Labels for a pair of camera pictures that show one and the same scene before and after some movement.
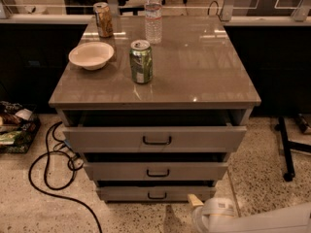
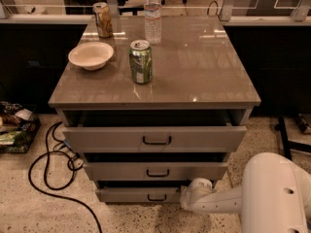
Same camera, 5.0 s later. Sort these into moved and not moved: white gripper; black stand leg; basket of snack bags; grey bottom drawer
Moved: white gripper
Not moved: black stand leg; grey bottom drawer; basket of snack bags
